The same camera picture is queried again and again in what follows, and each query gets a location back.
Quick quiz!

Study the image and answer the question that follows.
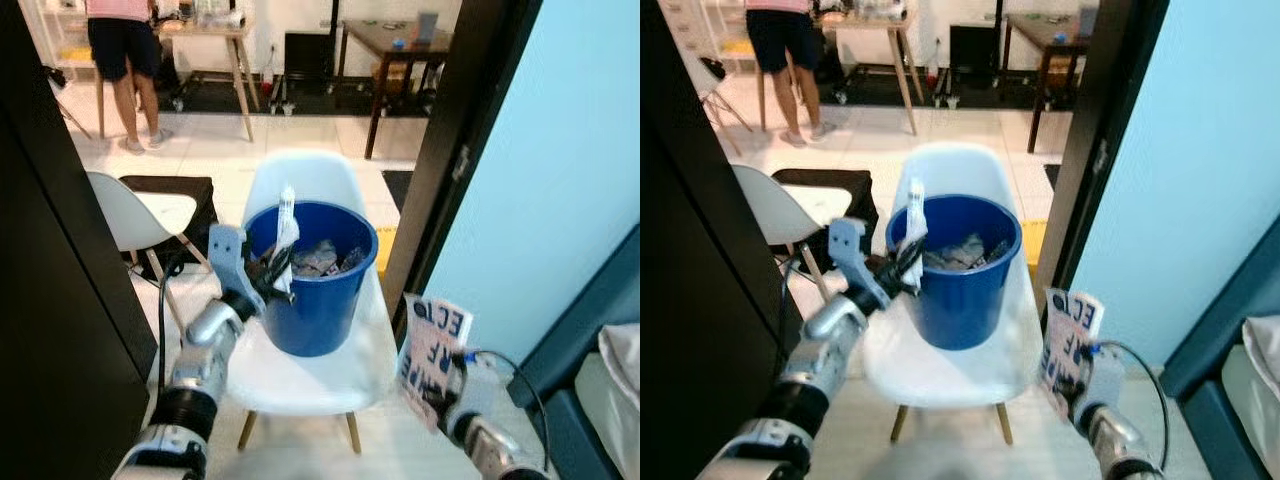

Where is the white printed tube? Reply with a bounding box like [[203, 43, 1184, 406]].
[[903, 178, 929, 293], [272, 185, 300, 299]]

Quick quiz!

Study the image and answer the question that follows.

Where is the black door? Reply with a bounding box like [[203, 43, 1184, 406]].
[[640, 0, 792, 480], [0, 0, 158, 480]]

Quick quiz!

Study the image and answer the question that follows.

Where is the person in dark shorts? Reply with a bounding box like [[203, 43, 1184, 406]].
[[85, 0, 174, 154], [745, 0, 837, 149]]

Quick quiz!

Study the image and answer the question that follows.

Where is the dark wooden table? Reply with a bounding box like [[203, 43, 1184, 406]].
[[1000, 12, 1097, 155], [340, 18, 457, 161]]

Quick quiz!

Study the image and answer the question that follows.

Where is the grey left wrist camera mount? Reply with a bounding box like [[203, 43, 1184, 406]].
[[208, 225, 264, 303], [828, 218, 887, 297]]

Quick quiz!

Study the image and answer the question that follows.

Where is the white shell chair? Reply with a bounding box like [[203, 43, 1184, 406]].
[[730, 163, 853, 303], [85, 170, 214, 332], [225, 150, 402, 457], [862, 142, 1042, 447], [699, 56, 757, 132]]

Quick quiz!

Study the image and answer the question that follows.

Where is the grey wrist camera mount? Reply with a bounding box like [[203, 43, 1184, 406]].
[[1070, 342, 1127, 423], [208, 225, 264, 303], [445, 350, 502, 433], [828, 218, 887, 297]]

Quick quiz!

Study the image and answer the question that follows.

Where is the white paper with blue print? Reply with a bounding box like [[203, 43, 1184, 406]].
[[398, 293, 474, 431], [1038, 287, 1105, 419]]

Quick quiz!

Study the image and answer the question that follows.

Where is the teal upholstered headboard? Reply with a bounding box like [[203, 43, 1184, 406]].
[[528, 225, 641, 401], [1160, 215, 1280, 401]]

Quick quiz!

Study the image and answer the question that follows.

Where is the black low box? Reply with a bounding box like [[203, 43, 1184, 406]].
[[772, 168, 882, 253], [120, 175, 220, 267]]

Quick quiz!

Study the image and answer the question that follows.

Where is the light wooden table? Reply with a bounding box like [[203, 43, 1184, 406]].
[[153, 12, 262, 143], [815, 8, 922, 137]]

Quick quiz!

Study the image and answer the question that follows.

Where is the black computer case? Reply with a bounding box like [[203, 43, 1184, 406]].
[[283, 30, 337, 83], [948, 25, 1002, 78]]

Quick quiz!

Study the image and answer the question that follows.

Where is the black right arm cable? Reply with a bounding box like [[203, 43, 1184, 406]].
[[1095, 341, 1167, 451], [465, 349, 550, 471]]

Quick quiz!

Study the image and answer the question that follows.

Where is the white wire shelf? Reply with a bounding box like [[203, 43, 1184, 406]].
[[660, 0, 747, 63], [20, 0, 92, 71]]

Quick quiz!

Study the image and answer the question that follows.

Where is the black door frame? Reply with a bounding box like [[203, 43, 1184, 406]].
[[1030, 0, 1171, 303], [383, 0, 543, 321]]

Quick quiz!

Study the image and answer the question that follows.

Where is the blue plastic bucket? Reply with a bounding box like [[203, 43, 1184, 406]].
[[243, 200, 380, 359], [885, 193, 1024, 352]]

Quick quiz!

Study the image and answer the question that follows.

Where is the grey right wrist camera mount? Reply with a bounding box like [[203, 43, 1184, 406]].
[[445, 350, 502, 433], [1070, 342, 1127, 423]]

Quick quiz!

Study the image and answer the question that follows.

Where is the crumpled paper trash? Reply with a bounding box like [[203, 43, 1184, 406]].
[[925, 231, 1012, 272], [293, 237, 367, 279]]

